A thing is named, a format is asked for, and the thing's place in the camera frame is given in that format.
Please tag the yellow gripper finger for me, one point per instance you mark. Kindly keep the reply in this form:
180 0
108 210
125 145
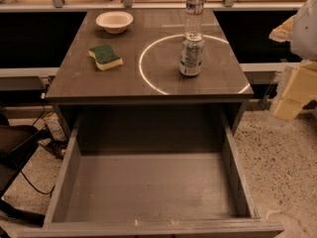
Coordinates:
283 33
300 89

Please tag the clear plastic water bottle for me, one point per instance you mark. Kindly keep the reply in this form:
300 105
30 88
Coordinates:
193 19

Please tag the open grey top drawer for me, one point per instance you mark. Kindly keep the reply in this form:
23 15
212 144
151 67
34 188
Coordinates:
152 173

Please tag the white paper bowl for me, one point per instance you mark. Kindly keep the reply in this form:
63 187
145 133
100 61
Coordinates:
115 22

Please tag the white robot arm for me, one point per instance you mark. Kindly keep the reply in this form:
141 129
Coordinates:
304 39

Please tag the silver soda can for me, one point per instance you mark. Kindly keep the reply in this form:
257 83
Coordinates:
192 48

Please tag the green yellow sponge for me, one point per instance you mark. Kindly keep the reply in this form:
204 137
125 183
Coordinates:
105 57

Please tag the black chair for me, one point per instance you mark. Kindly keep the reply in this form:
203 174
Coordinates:
17 145

